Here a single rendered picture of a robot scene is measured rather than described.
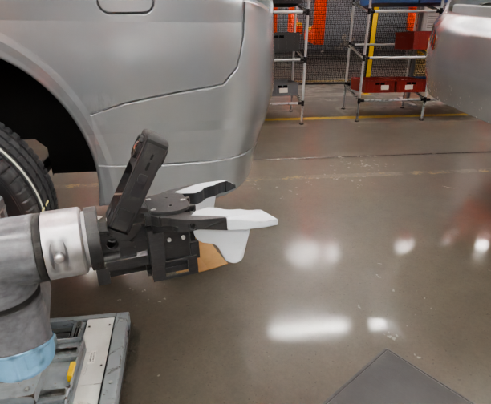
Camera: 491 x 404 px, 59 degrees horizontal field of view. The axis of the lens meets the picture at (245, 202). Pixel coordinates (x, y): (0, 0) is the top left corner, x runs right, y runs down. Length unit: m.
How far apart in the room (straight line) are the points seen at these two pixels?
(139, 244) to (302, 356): 1.62
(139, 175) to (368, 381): 1.22
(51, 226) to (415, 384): 1.31
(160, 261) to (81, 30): 1.11
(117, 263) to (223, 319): 1.74
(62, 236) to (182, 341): 1.68
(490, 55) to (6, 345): 2.55
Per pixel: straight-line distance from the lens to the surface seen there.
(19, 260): 0.49
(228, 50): 1.51
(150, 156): 0.47
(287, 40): 5.11
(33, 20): 1.55
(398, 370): 1.61
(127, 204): 0.49
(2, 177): 1.34
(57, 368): 1.95
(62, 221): 0.49
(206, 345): 2.11
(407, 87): 5.67
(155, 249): 0.49
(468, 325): 2.44
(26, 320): 0.54
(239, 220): 0.46
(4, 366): 0.58
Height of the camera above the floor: 1.47
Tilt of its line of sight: 26 degrees down
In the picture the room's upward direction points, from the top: straight up
